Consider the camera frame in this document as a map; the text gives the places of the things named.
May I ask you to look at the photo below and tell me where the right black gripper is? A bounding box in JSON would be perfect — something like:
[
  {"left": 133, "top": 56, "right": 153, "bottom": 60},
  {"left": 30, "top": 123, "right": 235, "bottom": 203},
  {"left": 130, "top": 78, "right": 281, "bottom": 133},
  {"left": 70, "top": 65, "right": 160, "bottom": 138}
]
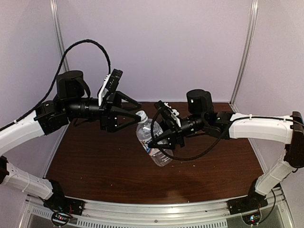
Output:
[{"left": 144, "top": 113, "right": 206, "bottom": 150}]

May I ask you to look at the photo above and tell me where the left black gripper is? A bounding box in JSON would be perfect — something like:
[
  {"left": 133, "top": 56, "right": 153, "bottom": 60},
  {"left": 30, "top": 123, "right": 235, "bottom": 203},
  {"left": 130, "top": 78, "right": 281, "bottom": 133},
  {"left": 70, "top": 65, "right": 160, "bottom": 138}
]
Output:
[{"left": 64, "top": 90, "right": 142, "bottom": 132}]

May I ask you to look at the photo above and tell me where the clear water bottle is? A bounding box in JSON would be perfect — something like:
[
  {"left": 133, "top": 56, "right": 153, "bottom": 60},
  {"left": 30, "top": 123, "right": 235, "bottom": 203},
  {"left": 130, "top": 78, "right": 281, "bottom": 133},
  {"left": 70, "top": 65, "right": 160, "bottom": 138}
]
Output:
[{"left": 136, "top": 110, "right": 173, "bottom": 167}]

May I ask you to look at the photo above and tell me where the white water bottle cap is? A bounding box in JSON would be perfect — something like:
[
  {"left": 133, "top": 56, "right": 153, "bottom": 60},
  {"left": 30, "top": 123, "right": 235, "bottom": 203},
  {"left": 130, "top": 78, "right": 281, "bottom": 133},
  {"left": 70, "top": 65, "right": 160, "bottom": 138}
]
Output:
[{"left": 136, "top": 110, "right": 149, "bottom": 124}]

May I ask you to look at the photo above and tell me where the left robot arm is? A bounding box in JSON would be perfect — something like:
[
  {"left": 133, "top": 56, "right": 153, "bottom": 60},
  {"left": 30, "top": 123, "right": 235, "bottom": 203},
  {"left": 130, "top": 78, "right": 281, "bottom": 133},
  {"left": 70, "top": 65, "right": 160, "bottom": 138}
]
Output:
[{"left": 0, "top": 69, "right": 141, "bottom": 211}]

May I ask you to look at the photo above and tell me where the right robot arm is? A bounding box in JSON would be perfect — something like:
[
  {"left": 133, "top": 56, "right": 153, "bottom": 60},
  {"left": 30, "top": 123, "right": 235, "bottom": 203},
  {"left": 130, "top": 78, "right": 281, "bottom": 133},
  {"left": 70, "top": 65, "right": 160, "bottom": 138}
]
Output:
[{"left": 149, "top": 89, "right": 304, "bottom": 210}]

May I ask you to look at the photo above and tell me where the left circuit board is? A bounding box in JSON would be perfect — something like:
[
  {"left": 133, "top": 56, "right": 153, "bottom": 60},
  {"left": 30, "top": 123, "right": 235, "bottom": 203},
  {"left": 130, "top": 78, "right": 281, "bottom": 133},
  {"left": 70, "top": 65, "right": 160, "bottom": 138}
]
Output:
[{"left": 51, "top": 212, "right": 71, "bottom": 226}]

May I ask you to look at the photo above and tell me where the circuit board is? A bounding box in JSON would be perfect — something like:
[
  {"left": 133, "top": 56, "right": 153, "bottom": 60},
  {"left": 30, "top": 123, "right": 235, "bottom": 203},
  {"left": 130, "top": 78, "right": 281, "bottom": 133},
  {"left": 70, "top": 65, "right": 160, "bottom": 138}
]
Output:
[
  {"left": 242, "top": 212, "right": 261, "bottom": 226},
  {"left": 51, "top": 212, "right": 71, "bottom": 226}
]

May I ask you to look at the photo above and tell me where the right circuit board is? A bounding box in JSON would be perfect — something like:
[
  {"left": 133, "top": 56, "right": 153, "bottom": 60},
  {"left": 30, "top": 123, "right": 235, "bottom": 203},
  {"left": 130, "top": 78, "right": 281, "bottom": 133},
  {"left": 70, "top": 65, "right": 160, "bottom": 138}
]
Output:
[{"left": 242, "top": 212, "right": 261, "bottom": 226}]

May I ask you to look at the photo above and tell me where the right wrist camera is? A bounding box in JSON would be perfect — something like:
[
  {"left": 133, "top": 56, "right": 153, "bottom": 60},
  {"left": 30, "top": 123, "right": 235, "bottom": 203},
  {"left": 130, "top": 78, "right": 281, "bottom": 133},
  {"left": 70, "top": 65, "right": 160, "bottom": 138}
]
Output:
[{"left": 164, "top": 102, "right": 181, "bottom": 127}]

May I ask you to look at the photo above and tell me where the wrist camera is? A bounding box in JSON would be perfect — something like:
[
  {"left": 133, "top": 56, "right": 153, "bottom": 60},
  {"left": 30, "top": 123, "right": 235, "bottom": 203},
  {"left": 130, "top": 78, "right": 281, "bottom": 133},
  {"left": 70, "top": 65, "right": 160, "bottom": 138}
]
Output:
[
  {"left": 97, "top": 69, "right": 123, "bottom": 106},
  {"left": 164, "top": 102, "right": 181, "bottom": 127}
]

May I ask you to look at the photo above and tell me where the right black braided cable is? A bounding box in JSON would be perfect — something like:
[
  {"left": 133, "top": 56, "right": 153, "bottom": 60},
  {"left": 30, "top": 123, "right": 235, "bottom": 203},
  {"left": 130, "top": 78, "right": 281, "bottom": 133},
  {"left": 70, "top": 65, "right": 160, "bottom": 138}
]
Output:
[{"left": 150, "top": 111, "right": 295, "bottom": 161}]

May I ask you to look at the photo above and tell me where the black braided cable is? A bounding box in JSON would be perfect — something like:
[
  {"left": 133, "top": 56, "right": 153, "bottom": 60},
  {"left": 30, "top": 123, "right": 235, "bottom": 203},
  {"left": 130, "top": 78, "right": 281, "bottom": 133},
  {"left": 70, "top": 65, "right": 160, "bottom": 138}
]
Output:
[
  {"left": 150, "top": 111, "right": 295, "bottom": 161},
  {"left": 0, "top": 39, "right": 112, "bottom": 133}
]

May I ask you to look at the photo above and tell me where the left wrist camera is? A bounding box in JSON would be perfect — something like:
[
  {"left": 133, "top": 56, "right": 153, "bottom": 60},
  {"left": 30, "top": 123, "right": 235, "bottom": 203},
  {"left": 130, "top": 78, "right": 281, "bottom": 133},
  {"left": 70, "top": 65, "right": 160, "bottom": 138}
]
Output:
[{"left": 97, "top": 69, "right": 123, "bottom": 106}]

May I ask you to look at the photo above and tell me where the left black braided cable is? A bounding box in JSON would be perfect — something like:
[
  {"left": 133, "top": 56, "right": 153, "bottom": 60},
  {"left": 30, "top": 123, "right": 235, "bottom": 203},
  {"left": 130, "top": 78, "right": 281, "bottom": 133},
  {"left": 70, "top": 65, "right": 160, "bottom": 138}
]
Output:
[{"left": 0, "top": 39, "right": 112, "bottom": 133}]

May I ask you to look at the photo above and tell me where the front aluminium rail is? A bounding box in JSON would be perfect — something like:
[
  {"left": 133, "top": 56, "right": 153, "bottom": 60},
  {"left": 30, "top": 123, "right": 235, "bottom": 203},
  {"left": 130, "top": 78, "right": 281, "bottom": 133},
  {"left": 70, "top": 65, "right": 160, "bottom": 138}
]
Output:
[{"left": 23, "top": 193, "right": 292, "bottom": 228}]

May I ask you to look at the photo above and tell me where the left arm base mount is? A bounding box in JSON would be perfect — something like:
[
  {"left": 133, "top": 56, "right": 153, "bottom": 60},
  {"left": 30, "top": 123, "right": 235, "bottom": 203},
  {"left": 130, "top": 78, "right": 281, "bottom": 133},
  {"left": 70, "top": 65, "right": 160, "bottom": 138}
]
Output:
[{"left": 43, "top": 180, "right": 85, "bottom": 216}]

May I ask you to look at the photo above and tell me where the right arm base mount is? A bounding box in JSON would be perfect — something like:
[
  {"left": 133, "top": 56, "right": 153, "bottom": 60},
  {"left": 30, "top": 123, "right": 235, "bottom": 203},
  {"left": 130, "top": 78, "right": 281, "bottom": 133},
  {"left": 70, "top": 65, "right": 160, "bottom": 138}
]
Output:
[{"left": 227, "top": 179, "right": 268, "bottom": 215}]

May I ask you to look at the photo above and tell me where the left aluminium frame post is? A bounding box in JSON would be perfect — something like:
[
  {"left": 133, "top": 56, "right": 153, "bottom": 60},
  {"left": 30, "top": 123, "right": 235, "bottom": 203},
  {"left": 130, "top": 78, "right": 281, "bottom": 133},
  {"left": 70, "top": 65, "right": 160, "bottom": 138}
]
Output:
[{"left": 50, "top": 0, "right": 65, "bottom": 57}]

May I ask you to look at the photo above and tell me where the aluminium frame post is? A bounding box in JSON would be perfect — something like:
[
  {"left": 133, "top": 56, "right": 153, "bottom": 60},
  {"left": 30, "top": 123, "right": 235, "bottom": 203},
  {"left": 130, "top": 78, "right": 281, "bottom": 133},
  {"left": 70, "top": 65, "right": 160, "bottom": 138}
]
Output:
[
  {"left": 229, "top": 0, "right": 259, "bottom": 108},
  {"left": 50, "top": 0, "right": 65, "bottom": 57}
]

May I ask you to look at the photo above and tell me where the right aluminium frame post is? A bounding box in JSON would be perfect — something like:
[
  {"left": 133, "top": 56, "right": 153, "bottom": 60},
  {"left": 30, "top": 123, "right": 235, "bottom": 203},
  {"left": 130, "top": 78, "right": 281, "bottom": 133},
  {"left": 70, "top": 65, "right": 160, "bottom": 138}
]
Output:
[{"left": 229, "top": 0, "right": 259, "bottom": 108}]

